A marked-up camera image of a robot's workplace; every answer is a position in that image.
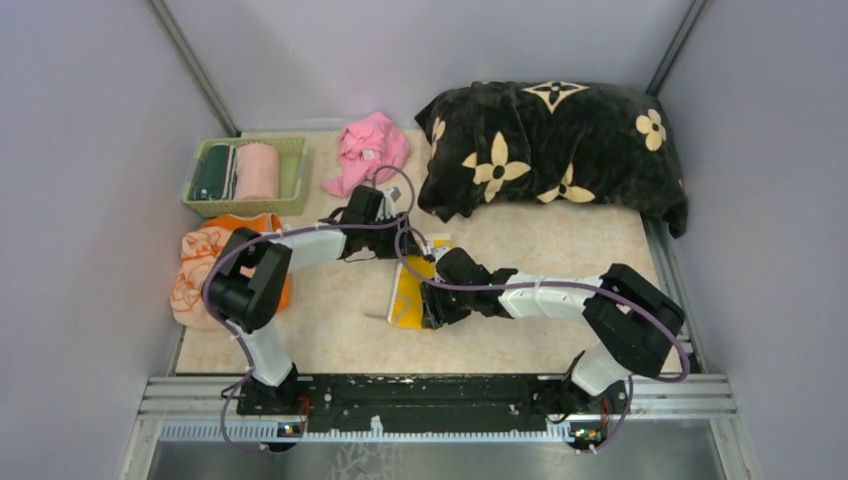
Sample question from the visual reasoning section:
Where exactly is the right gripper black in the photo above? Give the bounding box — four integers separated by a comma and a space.
420, 274, 474, 328

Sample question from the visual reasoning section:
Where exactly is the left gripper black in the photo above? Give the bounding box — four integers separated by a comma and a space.
363, 211, 423, 260

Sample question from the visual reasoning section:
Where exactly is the grey yellow duck towel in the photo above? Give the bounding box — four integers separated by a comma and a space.
366, 233, 455, 330

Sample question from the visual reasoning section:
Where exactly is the black floral pillow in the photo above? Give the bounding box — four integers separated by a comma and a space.
416, 81, 689, 238

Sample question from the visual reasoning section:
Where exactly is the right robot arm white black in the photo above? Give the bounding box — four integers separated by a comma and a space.
419, 247, 685, 415

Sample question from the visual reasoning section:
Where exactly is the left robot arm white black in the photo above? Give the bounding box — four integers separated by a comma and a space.
202, 185, 419, 416

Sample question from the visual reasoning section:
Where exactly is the pink towel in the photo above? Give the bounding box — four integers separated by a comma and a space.
322, 112, 411, 197

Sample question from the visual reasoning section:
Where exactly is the green plastic basket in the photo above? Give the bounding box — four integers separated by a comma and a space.
181, 137, 311, 218

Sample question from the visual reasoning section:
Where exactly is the rolled peach towel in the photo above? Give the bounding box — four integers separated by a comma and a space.
234, 143, 280, 201

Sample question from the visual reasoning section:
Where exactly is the rolled dark green towel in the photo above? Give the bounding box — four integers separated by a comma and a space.
188, 143, 236, 201

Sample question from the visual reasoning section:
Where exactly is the orange peach towel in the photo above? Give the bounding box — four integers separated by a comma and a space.
170, 213, 282, 331

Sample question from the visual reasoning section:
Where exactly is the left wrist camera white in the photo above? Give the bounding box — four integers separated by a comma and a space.
378, 187, 402, 219

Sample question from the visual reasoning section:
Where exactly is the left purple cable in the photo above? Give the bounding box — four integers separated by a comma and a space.
201, 165, 417, 457

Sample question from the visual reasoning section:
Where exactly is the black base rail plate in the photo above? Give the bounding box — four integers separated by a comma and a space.
236, 374, 627, 434

